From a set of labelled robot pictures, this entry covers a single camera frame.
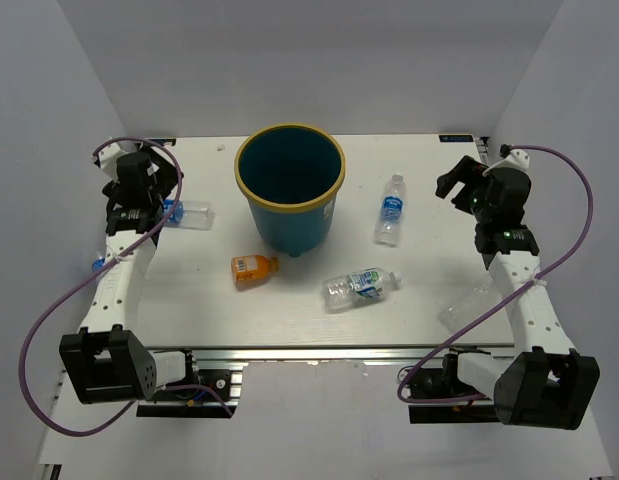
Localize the left corner marker sticker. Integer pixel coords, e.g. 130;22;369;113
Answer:
148;138;177;146

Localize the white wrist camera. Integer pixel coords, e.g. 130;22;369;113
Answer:
93;141;137;177
488;149;530;173

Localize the Aquafina clear water bottle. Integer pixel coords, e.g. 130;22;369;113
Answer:
373;173;406;247

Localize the clear bottle green white label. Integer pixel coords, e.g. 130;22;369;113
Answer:
322;267;402;312

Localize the orange juice bottle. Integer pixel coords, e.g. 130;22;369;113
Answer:
231;255;280;290

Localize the clear bottle dark blue label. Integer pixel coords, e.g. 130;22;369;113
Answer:
163;199;215;231

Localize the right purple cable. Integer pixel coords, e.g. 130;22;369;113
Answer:
396;144;594;404

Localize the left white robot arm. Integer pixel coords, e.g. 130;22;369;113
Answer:
59;147;201;404

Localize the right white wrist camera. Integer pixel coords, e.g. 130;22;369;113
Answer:
488;149;530;173

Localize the teal bin with yellow rim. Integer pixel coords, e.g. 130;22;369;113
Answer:
234;123;346;257

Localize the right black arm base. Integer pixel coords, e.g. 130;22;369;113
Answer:
406;348;498;425

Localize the small bottle blue label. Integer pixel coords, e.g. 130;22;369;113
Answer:
92;258;105;272

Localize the corner marker sticker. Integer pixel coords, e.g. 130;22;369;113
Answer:
148;138;177;146
438;134;474;143

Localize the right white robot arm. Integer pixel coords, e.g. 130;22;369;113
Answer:
436;156;600;430

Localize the crushed clear unlabelled bottle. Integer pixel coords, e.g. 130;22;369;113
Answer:
438;275;501;332

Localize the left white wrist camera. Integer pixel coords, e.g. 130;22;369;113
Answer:
93;141;137;177

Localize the aluminium front rail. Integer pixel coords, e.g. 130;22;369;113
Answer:
186;344;520;369

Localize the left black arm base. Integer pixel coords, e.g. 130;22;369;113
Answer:
136;361;246;419

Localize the right corner marker sticker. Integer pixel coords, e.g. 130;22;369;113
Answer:
438;134;474;143

